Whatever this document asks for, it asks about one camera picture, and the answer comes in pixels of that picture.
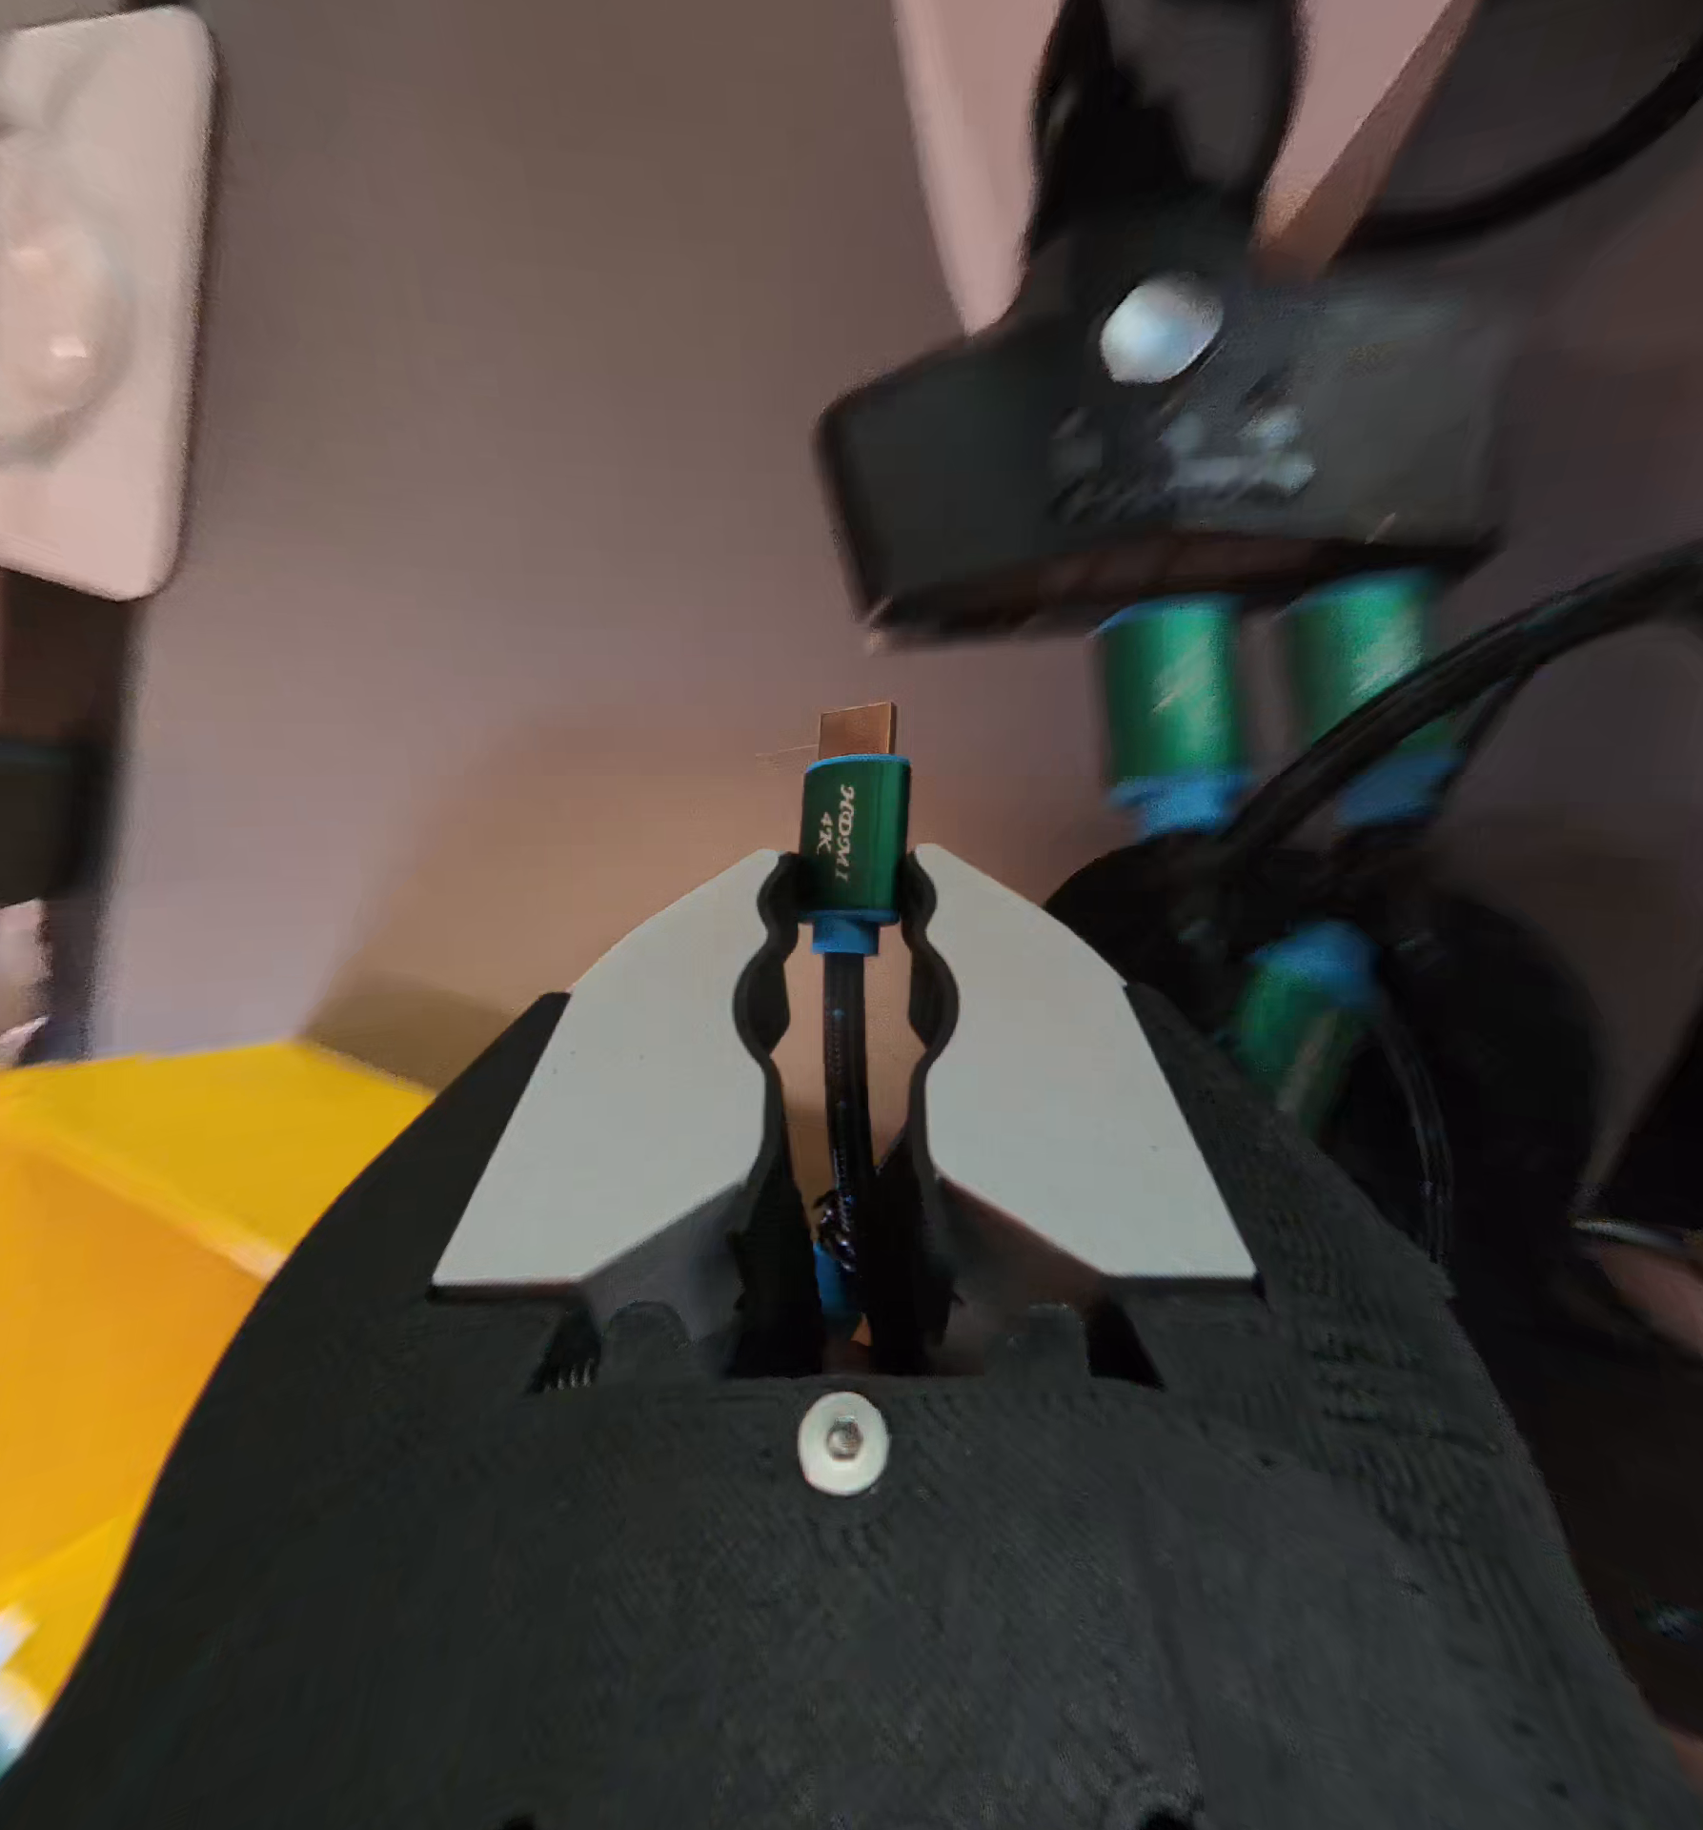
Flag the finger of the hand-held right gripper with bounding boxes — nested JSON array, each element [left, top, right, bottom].
[[1258, 0, 1481, 280], [891, 0, 1081, 336]]

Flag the yellow plastic bin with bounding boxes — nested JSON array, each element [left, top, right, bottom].
[[0, 1041, 438, 1830]]

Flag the braided HDMI cable green plugs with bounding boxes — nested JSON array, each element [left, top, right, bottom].
[[1279, 529, 1703, 858], [1091, 591, 1260, 858]]

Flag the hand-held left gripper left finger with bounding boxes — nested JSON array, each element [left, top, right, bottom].
[[430, 846, 832, 1380]]

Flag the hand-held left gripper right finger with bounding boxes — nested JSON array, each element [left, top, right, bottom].
[[865, 842, 1260, 1380]]

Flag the white stand base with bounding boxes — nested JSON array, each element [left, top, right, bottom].
[[0, 0, 220, 601]]

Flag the black HDMI switch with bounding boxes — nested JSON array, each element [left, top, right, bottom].
[[814, 270, 1511, 644]]

